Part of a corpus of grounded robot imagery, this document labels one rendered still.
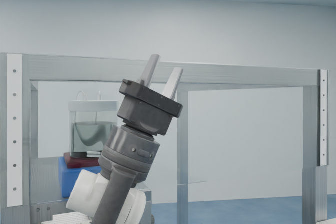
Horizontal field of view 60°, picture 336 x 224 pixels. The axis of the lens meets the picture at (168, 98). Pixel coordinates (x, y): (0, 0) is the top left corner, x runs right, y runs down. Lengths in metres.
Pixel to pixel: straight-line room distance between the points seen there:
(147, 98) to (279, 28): 4.37
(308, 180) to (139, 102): 0.85
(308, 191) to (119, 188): 0.88
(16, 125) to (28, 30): 3.66
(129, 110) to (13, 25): 4.01
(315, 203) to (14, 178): 0.96
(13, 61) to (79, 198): 0.37
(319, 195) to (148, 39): 3.36
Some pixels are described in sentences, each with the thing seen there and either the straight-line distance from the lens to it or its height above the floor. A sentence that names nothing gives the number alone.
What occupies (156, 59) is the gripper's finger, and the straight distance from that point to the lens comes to 0.50.
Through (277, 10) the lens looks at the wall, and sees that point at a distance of 4.83.
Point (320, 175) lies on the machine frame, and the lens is 1.20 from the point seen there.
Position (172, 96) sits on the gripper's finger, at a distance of 0.52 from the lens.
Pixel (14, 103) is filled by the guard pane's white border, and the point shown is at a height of 1.49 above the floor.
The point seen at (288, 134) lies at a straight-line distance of 1.05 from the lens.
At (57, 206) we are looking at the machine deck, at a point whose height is 1.23.
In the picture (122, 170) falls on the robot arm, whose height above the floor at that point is 1.39.
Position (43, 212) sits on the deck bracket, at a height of 1.22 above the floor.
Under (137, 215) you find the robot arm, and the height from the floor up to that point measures 1.32.
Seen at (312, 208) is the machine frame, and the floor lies 1.11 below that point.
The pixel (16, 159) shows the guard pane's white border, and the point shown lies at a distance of 0.75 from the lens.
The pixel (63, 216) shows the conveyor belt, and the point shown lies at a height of 0.80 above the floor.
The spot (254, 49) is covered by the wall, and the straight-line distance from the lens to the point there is 4.55.
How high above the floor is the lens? 1.51
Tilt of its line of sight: level
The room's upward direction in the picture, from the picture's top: straight up
